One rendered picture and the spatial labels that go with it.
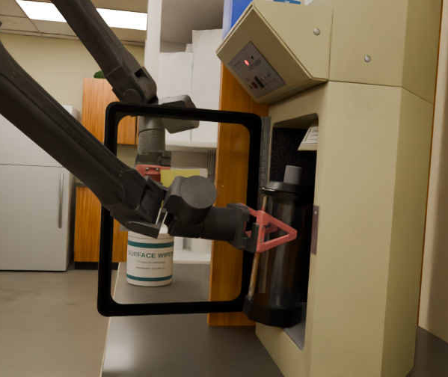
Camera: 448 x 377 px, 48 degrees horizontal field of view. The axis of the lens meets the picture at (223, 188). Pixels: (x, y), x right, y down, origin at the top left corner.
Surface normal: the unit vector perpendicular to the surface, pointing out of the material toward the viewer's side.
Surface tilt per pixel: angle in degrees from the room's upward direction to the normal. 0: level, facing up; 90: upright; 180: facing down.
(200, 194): 57
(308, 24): 90
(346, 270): 90
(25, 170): 90
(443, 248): 90
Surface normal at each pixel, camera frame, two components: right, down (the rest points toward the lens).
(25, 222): 0.17, 0.06
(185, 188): 0.27, -0.49
